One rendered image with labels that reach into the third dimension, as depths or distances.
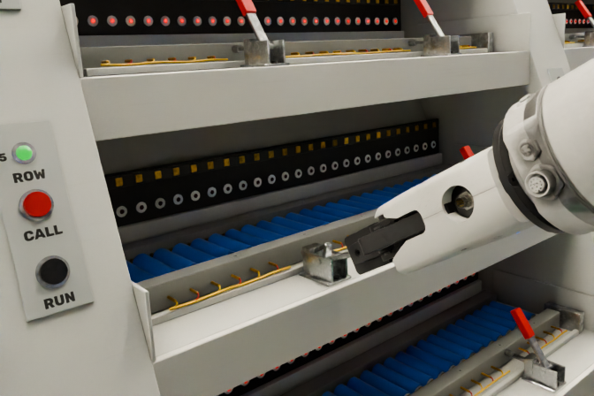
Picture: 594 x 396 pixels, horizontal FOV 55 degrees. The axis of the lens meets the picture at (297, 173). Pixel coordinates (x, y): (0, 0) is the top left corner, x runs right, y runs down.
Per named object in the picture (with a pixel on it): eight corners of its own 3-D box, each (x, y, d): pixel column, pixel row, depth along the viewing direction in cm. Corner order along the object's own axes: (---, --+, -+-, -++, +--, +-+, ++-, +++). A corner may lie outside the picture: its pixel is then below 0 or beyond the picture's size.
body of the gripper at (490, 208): (542, 246, 29) (396, 295, 37) (625, 206, 35) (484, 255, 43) (478, 114, 30) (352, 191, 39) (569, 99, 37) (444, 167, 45)
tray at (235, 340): (575, 225, 76) (579, 155, 74) (159, 423, 38) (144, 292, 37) (449, 201, 91) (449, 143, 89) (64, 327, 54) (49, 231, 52)
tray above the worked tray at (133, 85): (529, 84, 78) (532, -22, 75) (87, 142, 40) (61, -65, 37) (412, 84, 93) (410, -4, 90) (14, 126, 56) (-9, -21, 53)
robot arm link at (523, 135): (589, 239, 27) (536, 256, 30) (658, 203, 33) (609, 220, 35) (511, 87, 29) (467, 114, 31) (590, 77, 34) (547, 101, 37)
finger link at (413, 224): (362, 255, 35) (365, 256, 41) (480, 207, 35) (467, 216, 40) (355, 236, 35) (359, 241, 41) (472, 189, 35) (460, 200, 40)
